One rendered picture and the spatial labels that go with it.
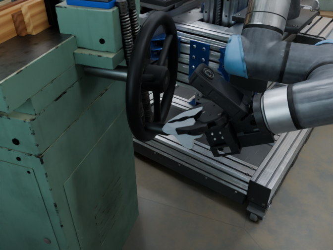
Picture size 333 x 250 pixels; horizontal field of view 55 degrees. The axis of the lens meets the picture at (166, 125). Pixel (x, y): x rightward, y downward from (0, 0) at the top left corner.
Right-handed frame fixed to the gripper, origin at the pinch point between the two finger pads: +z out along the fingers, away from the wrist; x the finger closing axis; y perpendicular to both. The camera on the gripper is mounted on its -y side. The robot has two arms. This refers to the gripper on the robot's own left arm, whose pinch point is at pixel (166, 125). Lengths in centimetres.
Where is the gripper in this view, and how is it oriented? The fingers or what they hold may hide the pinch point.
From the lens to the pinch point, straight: 64.4
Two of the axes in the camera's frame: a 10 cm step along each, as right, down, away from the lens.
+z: -8.1, 1.9, 5.5
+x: 3.6, -5.9, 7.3
